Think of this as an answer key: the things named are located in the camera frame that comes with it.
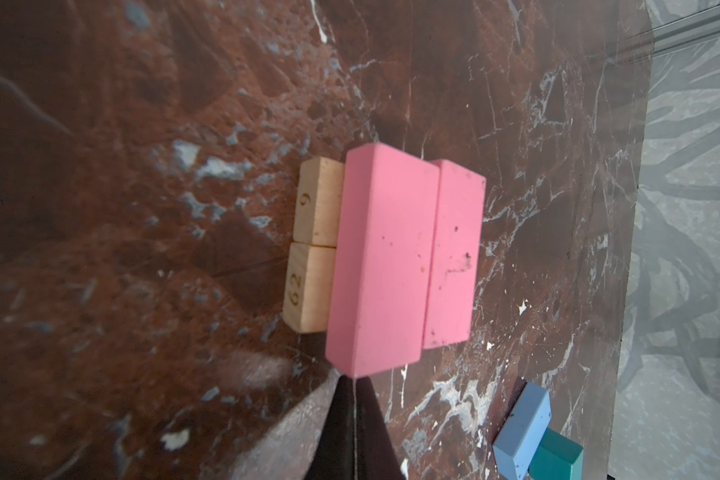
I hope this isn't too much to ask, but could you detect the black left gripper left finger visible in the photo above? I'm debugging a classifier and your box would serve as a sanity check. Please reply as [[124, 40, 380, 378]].
[[304, 376, 356, 480]]

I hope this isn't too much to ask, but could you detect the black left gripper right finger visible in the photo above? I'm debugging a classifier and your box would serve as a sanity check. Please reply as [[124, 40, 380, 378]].
[[354, 377, 405, 479]]

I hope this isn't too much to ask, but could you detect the teal cube block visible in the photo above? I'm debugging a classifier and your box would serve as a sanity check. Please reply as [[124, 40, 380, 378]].
[[528, 429, 583, 480]]

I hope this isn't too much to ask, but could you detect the pink block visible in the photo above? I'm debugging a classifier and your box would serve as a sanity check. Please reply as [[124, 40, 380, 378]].
[[325, 143, 440, 379], [422, 159, 486, 349]]

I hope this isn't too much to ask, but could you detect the natural wood long block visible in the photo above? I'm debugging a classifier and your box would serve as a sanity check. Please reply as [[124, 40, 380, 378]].
[[293, 157, 345, 247]]

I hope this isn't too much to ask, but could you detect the light blue long block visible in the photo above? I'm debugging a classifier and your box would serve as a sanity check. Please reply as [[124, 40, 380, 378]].
[[493, 383, 551, 480]]

